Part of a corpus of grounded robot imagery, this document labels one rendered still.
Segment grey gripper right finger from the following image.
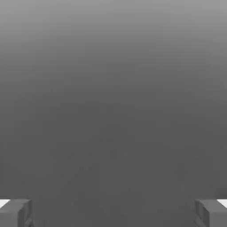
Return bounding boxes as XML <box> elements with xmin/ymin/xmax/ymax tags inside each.
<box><xmin>194</xmin><ymin>199</ymin><xmax>227</xmax><ymax>227</ymax></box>

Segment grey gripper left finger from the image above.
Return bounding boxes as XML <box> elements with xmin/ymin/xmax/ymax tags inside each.
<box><xmin>0</xmin><ymin>199</ymin><xmax>34</xmax><ymax>227</ymax></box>

